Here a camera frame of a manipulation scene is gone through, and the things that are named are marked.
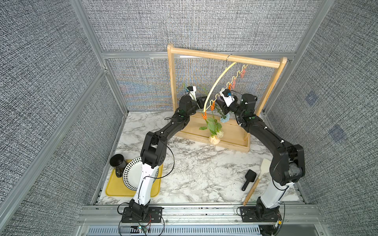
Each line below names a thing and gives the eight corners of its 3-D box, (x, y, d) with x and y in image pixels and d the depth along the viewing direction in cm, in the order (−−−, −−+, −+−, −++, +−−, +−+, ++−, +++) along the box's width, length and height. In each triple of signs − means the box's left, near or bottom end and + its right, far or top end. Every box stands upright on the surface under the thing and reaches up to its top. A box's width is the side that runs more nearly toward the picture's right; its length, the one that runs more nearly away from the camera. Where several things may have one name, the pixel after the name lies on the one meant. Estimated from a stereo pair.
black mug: (120, 178, 86) (114, 172, 80) (113, 165, 92) (107, 158, 85) (131, 171, 89) (127, 165, 83) (124, 158, 95) (119, 151, 88)
